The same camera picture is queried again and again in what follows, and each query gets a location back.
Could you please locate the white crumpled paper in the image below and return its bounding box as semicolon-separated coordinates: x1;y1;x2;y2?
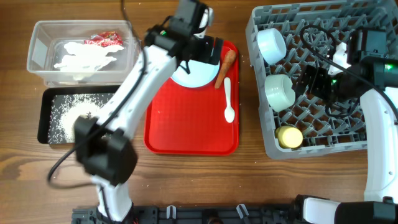
53;42;124;72

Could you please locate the light blue bowl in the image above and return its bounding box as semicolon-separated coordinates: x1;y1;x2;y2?
257;28;287;65

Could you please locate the red serving tray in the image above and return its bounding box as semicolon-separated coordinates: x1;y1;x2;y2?
144;39;240;156

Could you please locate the black food waste tray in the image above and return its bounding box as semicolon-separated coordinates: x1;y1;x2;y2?
37;85;119;144

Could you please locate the white plastic spoon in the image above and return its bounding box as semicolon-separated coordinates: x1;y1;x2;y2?
224;77;235;123

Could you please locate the red snack wrapper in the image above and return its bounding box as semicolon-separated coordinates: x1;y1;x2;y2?
84;31;123;47

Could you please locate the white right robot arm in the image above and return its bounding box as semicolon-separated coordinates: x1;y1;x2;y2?
291;25;397;223

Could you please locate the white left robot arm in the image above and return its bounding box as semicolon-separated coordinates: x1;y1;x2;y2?
74;1;222;223

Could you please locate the clear plastic waste bin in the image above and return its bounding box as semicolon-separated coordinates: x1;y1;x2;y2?
27;20;141;87

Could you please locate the large light blue plate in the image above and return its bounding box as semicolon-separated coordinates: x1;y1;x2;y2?
171;60;220;88

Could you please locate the green bowl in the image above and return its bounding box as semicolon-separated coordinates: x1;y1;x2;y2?
264;74;295;112

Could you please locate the yellow cup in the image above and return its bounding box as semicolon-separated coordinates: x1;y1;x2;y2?
275;126;303;149

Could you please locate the orange carrot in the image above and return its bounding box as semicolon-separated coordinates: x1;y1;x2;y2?
215;50;236;89

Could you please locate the grey dishwasher rack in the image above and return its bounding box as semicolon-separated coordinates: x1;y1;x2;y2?
246;1;397;159

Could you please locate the white rice pile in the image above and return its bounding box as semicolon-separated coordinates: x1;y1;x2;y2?
48;93;114;144

